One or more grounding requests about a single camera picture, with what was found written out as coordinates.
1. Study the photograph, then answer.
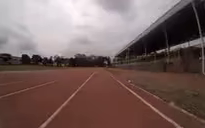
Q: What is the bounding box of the low building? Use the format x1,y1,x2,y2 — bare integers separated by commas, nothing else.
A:
0,51,23,66

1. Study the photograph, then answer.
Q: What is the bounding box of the dry grass strip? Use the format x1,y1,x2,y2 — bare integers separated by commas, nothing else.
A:
106,67,205,124

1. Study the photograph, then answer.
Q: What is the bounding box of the row of trees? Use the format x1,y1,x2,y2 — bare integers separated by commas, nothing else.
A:
20,53,112,68

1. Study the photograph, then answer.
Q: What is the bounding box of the covered grandstand building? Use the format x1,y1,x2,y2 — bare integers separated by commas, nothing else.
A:
112,0,205,76

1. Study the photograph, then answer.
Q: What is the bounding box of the red running track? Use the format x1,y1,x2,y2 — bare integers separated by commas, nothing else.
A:
0,67,205,128

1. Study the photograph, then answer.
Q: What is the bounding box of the green grass field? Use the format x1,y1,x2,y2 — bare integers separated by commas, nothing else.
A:
0,64,71,73

